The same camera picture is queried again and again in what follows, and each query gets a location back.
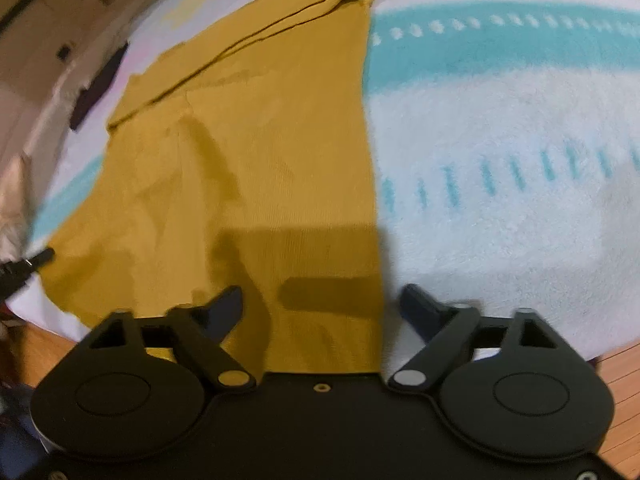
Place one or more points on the mustard yellow knit top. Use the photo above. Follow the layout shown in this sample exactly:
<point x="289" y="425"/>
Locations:
<point x="280" y="170"/>

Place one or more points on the beige wooden headboard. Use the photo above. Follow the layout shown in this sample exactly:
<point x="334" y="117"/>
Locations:
<point x="35" y="75"/>

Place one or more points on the beige pillow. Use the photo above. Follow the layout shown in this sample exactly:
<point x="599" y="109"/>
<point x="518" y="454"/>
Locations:
<point x="12" y="210"/>

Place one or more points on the printed fleece blanket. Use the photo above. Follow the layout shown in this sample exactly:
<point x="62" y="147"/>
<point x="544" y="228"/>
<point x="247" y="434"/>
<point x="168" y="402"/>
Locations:
<point x="500" y="135"/>

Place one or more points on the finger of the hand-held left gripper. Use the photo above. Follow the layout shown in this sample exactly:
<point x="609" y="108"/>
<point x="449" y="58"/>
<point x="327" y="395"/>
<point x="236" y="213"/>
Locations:
<point x="30" y="262"/>

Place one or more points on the wall socket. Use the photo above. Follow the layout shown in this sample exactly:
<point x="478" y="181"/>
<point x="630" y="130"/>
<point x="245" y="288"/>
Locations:
<point x="63" y="53"/>

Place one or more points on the dark cloth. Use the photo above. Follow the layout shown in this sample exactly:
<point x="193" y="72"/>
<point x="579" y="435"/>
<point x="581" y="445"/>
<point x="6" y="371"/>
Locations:
<point x="97" y="87"/>

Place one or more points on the black wall strip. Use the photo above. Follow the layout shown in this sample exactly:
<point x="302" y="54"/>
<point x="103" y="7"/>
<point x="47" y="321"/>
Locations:
<point x="17" y="10"/>

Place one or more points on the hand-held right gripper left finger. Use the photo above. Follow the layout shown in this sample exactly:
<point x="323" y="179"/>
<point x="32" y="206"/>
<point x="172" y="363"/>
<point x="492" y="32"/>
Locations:
<point x="226" y="312"/>

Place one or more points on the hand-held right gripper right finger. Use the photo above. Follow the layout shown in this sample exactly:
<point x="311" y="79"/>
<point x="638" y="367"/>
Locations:
<point x="417" y="310"/>

